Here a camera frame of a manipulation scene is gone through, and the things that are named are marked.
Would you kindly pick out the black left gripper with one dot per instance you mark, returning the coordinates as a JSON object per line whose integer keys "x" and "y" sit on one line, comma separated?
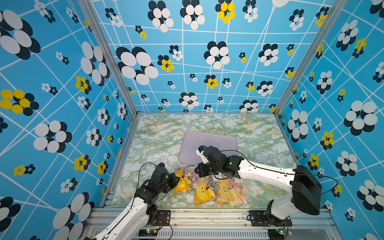
{"x": 172, "y": 176}

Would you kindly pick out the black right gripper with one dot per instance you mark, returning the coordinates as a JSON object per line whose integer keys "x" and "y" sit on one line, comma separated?
{"x": 201, "y": 172}

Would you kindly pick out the ziploc bag with yellow duck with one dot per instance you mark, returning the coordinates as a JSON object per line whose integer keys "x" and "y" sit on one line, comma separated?
{"x": 188, "y": 179}

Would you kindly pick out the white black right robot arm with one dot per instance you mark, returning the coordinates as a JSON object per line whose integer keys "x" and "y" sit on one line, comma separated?
{"x": 303, "y": 189}

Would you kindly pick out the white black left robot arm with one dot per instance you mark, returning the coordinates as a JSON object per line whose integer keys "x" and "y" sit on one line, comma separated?
{"x": 142, "y": 210}

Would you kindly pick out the ziploc bag of candies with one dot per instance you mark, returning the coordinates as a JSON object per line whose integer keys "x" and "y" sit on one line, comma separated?
{"x": 228, "y": 191}

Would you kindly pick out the lilac plastic tray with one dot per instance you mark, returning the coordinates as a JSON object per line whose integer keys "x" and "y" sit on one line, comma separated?
{"x": 194, "y": 139}

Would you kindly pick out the left green circuit board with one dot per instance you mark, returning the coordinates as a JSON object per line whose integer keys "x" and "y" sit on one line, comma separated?
{"x": 148, "y": 233}

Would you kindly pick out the green circuit board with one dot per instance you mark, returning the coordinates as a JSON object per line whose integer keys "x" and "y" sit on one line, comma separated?
{"x": 278, "y": 234}
{"x": 148, "y": 233}

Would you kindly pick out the right green circuit board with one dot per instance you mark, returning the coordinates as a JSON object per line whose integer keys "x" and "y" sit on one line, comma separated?
{"x": 278, "y": 234}

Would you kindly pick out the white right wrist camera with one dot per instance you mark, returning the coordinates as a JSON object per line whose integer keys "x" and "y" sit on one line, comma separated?
{"x": 200, "y": 153}

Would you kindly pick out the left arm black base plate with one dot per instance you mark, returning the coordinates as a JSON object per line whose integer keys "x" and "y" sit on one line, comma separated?
{"x": 162, "y": 217}

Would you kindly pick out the aluminium front rail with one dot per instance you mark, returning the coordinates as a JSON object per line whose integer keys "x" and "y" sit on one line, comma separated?
{"x": 232, "y": 224}

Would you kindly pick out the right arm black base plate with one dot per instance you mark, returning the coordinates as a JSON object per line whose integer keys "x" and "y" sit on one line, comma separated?
{"x": 259, "y": 218}

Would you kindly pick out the aluminium corner post left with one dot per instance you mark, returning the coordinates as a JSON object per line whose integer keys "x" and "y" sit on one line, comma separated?
{"x": 91, "y": 16}

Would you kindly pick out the aluminium corner post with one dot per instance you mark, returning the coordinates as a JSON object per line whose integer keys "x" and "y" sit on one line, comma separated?
{"x": 91, "y": 16}
{"x": 320, "y": 36}

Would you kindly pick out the aluminium corner post right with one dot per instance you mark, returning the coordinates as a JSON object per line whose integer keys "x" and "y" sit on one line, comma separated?
{"x": 320, "y": 36}

